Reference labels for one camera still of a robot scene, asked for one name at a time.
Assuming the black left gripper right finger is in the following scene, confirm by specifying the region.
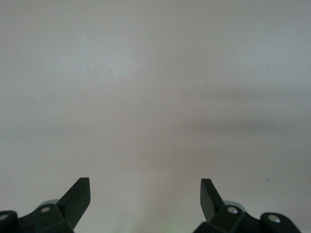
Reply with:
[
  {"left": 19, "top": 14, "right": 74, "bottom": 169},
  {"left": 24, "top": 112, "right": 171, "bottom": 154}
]
[{"left": 191, "top": 178, "right": 302, "bottom": 233}]

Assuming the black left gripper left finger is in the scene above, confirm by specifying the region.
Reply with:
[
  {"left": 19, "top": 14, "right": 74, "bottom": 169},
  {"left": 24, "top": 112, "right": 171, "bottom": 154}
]
[{"left": 0, "top": 177, "right": 91, "bottom": 233}]

